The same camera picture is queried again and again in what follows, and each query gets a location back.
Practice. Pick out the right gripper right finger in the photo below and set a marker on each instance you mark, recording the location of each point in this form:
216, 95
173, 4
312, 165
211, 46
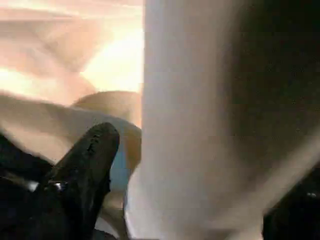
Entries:
295, 210

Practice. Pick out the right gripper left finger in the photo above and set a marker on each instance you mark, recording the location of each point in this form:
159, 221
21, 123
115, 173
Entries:
70, 195

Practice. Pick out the white plastic table leg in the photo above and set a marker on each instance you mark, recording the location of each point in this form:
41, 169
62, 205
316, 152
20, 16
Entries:
200, 125

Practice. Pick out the white plastic table top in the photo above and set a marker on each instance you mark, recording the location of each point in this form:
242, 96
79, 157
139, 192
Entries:
65, 65

